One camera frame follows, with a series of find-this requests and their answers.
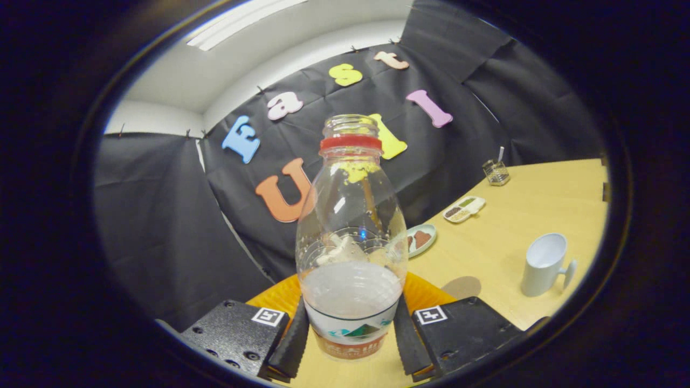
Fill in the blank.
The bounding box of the wooden table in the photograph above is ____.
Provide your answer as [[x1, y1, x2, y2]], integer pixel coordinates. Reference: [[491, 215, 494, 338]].
[[245, 158, 610, 388]]

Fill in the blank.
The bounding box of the round brown coaster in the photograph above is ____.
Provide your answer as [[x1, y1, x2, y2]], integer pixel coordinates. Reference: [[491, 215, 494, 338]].
[[440, 276, 482, 300]]

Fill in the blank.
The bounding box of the white divided snack dish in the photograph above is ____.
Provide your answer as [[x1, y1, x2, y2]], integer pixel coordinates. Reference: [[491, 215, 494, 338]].
[[443, 196, 486, 224]]

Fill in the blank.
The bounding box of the pale green plate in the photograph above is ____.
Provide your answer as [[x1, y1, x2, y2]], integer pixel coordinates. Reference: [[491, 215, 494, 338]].
[[404, 224, 438, 258]]

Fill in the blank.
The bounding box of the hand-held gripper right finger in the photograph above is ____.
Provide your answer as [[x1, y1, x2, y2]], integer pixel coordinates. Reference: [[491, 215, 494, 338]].
[[392, 272, 526, 383]]

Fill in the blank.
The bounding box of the large ceiling light panel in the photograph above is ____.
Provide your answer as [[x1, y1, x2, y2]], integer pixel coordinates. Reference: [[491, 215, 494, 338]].
[[186, 0, 308, 52]]

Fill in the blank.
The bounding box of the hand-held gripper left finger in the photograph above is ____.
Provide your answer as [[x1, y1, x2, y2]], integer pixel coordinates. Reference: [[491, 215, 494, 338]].
[[178, 274, 311, 384]]

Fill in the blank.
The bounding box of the white cup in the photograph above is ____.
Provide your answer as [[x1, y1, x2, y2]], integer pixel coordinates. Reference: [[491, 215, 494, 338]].
[[521, 233, 577, 297]]

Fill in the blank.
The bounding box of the wire mesh holder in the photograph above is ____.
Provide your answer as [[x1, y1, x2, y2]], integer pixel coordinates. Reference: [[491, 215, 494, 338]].
[[482, 159, 510, 187]]

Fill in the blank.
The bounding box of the clear plastic juice bottle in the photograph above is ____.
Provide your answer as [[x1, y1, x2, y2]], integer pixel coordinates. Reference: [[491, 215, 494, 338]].
[[295, 114, 409, 361]]

